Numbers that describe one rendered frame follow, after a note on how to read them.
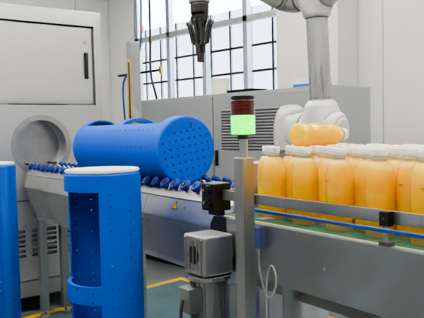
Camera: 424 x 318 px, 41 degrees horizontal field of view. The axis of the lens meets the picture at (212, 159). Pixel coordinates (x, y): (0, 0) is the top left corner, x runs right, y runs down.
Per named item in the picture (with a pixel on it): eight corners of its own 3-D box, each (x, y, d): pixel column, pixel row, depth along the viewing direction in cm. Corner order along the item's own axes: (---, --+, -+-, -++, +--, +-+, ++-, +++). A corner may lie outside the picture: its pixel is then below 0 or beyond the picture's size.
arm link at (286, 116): (288, 149, 293) (288, 105, 292) (317, 149, 280) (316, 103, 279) (267, 150, 283) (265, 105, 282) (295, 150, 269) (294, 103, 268)
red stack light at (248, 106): (244, 115, 154) (244, 100, 153) (260, 114, 148) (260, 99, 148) (225, 115, 150) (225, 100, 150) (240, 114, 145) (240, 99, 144)
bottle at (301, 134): (301, 151, 173) (346, 149, 185) (308, 128, 170) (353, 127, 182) (286, 141, 178) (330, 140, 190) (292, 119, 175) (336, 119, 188)
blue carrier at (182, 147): (125, 167, 318) (116, 116, 314) (219, 175, 247) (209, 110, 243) (77, 178, 302) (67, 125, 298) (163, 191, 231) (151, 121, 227)
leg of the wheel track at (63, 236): (68, 309, 380) (65, 216, 377) (72, 312, 376) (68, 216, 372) (60, 311, 377) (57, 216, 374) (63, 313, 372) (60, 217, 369)
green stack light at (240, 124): (245, 134, 154) (244, 115, 154) (260, 134, 149) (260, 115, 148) (226, 134, 150) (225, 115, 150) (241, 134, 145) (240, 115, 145)
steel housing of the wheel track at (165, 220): (67, 214, 385) (65, 163, 384) (293, 278, 210) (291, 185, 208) (24, 219, 369) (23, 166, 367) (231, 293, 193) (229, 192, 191)
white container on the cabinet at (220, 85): (220, 96, 487) (220, 79, 486) (234, 95, 475) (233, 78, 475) (207, 96, 476) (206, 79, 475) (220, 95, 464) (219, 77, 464)
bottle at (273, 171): (284, 221, 170) (283, 152, 169) (260, 220, 172) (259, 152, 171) (288, 216, 177) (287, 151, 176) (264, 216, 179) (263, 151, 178)
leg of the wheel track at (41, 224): (48, 313, 372) (44, 217, 369) (51, 316, 367) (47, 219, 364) (39, 315, 369) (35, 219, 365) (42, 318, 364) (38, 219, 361)
